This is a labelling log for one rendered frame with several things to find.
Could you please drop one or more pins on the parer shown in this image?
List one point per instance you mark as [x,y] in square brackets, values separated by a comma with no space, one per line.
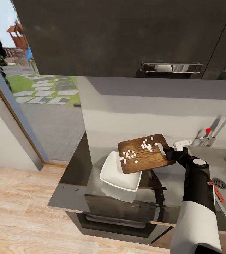
[216,191]

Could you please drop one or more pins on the bowl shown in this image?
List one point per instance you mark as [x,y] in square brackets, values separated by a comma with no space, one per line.
[112,174]

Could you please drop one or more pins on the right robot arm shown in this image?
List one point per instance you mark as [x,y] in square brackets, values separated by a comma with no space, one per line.
[196,230]

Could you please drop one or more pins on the cutting board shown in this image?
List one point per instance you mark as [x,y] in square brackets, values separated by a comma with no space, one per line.
[146,160]

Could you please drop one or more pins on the dishwasher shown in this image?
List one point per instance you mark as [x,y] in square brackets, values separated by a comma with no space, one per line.
[116,229]

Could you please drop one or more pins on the fixed window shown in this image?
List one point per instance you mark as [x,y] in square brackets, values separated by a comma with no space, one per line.
[47,108]

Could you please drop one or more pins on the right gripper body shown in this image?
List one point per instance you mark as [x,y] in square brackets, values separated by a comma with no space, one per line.
[176,155]

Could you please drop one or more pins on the drop in sink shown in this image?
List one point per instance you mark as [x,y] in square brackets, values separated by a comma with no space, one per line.
[216,158]

